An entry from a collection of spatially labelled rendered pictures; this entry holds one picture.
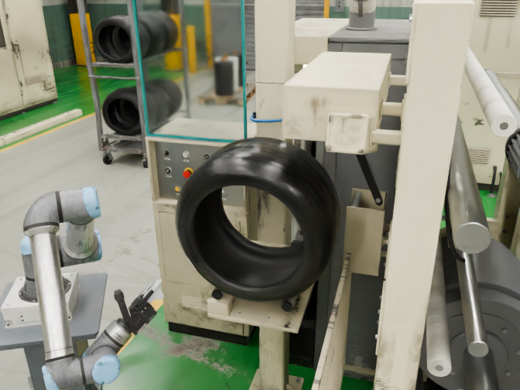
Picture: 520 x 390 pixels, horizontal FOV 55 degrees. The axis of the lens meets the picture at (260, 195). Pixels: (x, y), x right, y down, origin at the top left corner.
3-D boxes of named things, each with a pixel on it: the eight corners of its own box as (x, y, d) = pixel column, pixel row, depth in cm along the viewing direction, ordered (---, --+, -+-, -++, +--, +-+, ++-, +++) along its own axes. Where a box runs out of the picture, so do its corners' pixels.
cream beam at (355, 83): (319, 91, 187) (320, 51, 181) (388, 95, 180) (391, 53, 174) (278, 139, 134) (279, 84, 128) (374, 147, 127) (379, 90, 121)
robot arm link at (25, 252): (24, 266, 234) (18, 232, 228) (63, 259, 241) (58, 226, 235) (24, 282, 221) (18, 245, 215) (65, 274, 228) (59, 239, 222)
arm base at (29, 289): (15, 299, 225) (11, 280, 222) (34, 278, 243) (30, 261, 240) (57, 300, 225) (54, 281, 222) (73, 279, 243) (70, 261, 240)
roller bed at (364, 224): (347, 248, 226) (352, 187, 214) (381, 252, 222) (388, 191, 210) (342, 271, 209) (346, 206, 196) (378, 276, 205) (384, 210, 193)
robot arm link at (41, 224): (17, 190, 169) (44, 397, 154) (56, 186, 174) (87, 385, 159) (20, 200, 180) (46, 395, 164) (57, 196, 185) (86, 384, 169)
